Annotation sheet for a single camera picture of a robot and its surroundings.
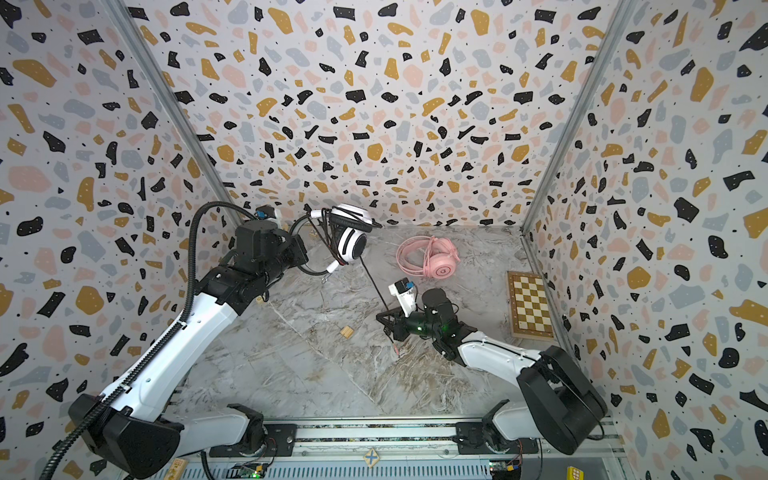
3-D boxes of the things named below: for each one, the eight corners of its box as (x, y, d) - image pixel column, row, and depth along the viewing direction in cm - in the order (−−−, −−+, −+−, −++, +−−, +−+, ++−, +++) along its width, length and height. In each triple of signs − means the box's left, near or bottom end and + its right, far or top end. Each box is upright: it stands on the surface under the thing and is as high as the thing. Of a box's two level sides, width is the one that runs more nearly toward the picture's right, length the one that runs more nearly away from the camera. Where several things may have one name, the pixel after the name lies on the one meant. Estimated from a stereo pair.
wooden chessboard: (511, 336, 95) (515, 331, 92) (505, 276, 110) (508, 270, 107) (551, 341, 94) (555, 336, 91) (539, 280, 109) (542, 274, 107)
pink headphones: (390, 267, 112) (389, 251, 105) (406, 242, 121) (407, 225, 113) (445, 289, 106) (449, 273, 99) (459, 261, 114) (463, 244, 107)
